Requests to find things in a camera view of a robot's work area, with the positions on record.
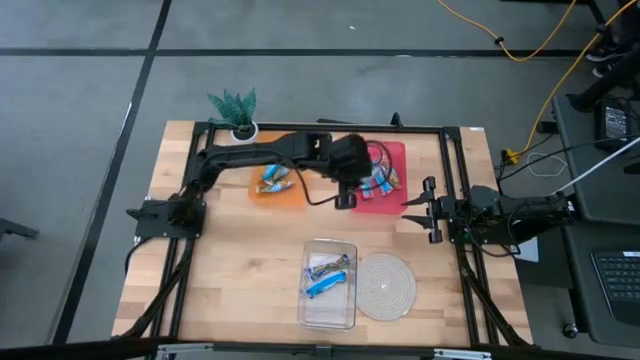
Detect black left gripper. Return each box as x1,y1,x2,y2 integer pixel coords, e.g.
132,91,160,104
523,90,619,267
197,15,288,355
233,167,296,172
327,132,375,211

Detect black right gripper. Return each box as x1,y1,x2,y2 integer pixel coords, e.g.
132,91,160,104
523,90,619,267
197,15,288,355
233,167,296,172
400,175,456,245

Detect blue purple Quaker granola bar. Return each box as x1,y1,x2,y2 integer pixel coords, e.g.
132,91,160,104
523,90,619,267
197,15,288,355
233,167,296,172
305,253,352,281

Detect red translucent bin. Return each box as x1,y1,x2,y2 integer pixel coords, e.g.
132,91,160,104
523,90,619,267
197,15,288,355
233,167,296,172
349,140,409,216

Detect white plant pot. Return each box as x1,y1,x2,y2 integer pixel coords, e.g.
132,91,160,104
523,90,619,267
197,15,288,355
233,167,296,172
230,122,260,145

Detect green artificial plant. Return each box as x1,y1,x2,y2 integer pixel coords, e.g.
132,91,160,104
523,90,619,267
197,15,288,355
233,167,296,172
207,88,258,129

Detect clear plastic container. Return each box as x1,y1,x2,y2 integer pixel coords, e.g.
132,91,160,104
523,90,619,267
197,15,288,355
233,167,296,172
297,238,359,332

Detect dark grey desk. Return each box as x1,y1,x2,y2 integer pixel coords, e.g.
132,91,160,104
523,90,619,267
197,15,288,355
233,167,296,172
562,219,640,349
552,94,640,226

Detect white angled rod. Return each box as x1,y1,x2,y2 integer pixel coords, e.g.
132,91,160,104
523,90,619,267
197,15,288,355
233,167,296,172
552,148,640,196

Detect black keyboard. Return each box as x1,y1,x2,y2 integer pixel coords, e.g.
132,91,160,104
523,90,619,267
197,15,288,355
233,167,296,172
590,249,640,326

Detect black power adapter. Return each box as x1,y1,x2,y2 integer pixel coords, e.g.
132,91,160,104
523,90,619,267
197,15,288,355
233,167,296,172
594,97,639,152

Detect black desk leg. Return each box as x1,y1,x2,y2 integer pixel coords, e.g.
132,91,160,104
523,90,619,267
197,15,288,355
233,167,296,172
569,49,640,112

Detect person's shoe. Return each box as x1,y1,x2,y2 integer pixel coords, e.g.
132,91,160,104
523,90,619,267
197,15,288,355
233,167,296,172
592,63,622,80
586,46,620,64

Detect black front crossbar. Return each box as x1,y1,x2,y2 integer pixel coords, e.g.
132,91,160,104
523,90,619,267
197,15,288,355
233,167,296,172
0,337,640,360

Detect grey chair base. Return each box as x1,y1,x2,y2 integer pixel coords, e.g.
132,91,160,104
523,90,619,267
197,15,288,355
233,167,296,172
0,217,40,242

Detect black aluminium table frame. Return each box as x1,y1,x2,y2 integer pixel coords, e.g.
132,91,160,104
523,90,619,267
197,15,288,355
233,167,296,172
112,119,534,349

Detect round woven rope mat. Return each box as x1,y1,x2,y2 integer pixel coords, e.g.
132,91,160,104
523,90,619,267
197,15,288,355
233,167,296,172
356,252,418,322

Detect yellow extension cable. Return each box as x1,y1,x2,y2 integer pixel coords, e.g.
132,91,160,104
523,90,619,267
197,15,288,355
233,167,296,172
503,0,629,164
435,0,579,63

